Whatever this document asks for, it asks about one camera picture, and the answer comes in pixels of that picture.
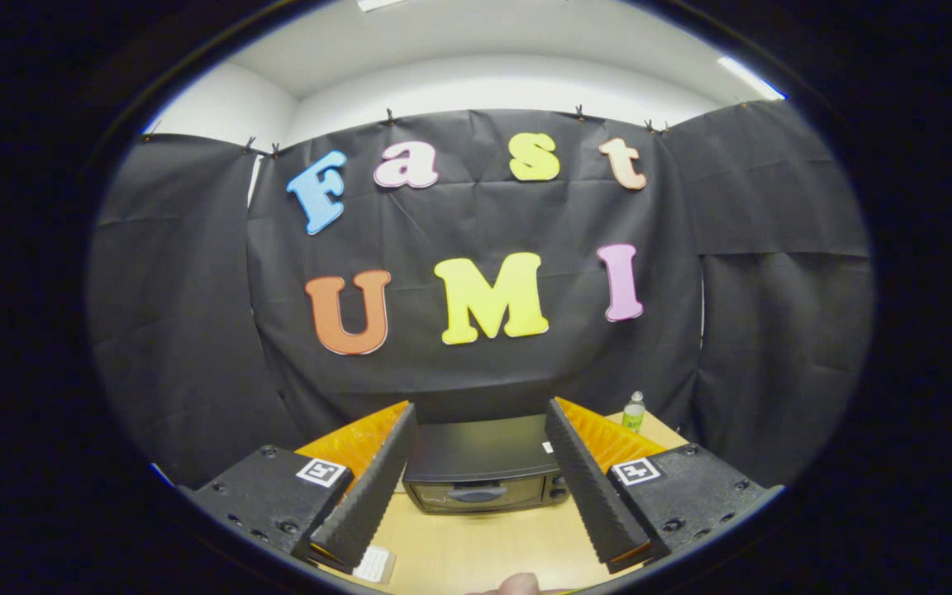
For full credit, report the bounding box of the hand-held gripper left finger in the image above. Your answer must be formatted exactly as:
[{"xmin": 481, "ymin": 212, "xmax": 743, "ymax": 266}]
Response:
[{"xmin": 181, "ymin": 402, "xmax": 417, "ymax": 575}]

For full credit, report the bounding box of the black toaster oven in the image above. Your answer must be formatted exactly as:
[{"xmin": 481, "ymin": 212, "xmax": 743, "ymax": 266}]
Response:
[{"xmin": 402, "ymin": 413, "xmax": 572, "ymax": 515}]

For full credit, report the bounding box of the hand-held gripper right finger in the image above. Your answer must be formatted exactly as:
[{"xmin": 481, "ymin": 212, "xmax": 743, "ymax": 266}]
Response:
[{"xmin": 544, "ymin": 397, "xmax": 783, "ymax": 575}]

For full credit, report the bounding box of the long ceiling light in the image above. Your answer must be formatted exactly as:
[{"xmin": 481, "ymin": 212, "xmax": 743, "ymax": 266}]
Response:
[{"xmin": 717, "ymin": 56, "xmax": 787, "ymax": 102}]

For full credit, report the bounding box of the white plate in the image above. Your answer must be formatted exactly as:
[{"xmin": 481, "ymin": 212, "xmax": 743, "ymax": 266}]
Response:
[{"xmin": 350, "ymin": 544, "xmax": 397, "ymax": 586}]

